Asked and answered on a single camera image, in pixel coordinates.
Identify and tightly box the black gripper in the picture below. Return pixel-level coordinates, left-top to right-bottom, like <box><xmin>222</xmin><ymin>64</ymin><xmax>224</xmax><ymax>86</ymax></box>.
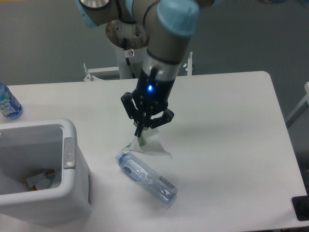
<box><xmin>121</xmin><ymin>67</ymin><xmax>175</xmax><ymax>137</ymax></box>

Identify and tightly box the white plastic wrapper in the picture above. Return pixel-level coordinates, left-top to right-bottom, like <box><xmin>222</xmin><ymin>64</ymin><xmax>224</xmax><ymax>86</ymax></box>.
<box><xmin>121</xmin><ymin>128</ymin><xmax>172</xmax><ymax>159</ymax></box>

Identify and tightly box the clear plastic bottle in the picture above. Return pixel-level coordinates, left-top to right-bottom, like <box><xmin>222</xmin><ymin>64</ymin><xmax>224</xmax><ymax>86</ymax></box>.
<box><xmin>115</xmin><ymin>151</ymin><xmax>178</xmax><ymax>208</ymax></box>

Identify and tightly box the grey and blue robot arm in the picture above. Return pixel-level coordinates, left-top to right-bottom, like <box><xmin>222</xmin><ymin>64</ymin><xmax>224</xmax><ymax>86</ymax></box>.
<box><xmin>76</xmin><ymin>0</ymin><xmax>215</xmax><ymax>137</ymax></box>

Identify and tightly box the white trash can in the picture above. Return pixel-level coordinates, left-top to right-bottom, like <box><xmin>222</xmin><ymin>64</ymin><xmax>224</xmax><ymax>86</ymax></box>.
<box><xmin>0</xmin><ymin>119</ymin><xmax>92</xmax><ymax>224</ymax></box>

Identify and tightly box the paper trash in bin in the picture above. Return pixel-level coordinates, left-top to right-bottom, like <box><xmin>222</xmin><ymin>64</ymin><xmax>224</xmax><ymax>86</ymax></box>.
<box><xmin>26</xmin><ymin>169</ymin><xmax>62</xmax><ymax>191</ymax></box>

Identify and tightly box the blue labelled water bottle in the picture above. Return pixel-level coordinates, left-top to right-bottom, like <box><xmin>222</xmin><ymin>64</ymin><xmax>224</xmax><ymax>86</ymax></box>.
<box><xmin>0</xmin><ymin>83</ymin><xmax>23</xmax><ymax>120</ymax></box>

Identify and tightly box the black table corner clamp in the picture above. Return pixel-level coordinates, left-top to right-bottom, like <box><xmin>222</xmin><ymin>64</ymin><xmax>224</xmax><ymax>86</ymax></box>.
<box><xmin>292</xmin><ymin>195</ymin><xmax>309</xmax><ymax>221</ymax></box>

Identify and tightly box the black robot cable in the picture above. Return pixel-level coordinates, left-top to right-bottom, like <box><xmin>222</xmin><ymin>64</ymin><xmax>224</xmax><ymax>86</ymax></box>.
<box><xmin>122</xmin><ymin>37</ymin><xmax>137</xmax><ymax>79</ymax></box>

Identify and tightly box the white pedestal foot bracket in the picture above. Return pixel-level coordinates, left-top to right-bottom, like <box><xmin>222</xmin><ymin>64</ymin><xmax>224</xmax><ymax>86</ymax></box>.
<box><xmin>83</xmin><ymin>51</ymin><xmax>195</xmax><ymax>82</ymax></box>

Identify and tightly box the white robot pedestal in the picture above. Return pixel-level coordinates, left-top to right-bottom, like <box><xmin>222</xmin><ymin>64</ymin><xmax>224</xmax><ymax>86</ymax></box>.
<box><xmin>106</xmin><ymin>19</ymin><xmax>149</xmax><ymax>79</ymax></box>

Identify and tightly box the white frame at right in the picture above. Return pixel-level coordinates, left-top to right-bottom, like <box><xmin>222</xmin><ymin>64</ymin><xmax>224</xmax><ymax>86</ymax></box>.
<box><xmin>285</xmin><ymin>82</ymin><xmax>309</xmax><ymax>128</ymax></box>

